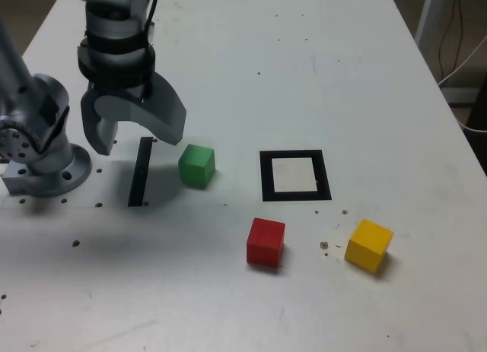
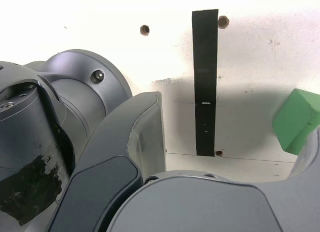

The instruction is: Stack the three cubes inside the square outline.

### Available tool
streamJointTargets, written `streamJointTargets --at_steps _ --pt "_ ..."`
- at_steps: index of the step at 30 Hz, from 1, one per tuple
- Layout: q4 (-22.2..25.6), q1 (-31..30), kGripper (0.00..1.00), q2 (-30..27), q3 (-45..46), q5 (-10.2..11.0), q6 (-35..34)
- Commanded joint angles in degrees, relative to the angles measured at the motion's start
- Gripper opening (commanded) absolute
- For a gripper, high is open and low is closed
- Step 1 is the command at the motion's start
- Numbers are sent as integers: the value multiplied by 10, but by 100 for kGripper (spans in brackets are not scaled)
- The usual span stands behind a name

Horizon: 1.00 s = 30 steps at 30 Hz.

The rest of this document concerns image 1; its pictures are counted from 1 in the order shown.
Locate black tape strip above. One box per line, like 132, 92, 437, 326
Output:
127, 136, 154, 208

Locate white frame leg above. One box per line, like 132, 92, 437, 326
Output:
414, 0, 438, 52

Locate black hanging cable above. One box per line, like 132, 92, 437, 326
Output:
437, 0, 460, 81

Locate grey cable duct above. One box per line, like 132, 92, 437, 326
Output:
441, 86, 480, 106

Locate green cube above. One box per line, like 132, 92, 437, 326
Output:
177, 143, 216, 189

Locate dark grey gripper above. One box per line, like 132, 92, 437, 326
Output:
80, 72, 188, 156

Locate red cube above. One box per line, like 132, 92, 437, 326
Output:
246, 217, 286, 268

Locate yellow cube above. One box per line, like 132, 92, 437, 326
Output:
344, 218, 395, 274

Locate white cable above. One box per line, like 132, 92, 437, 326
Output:
436, 36, 487, 133

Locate black tape square outline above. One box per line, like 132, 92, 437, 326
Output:
259, 149, 333, 203

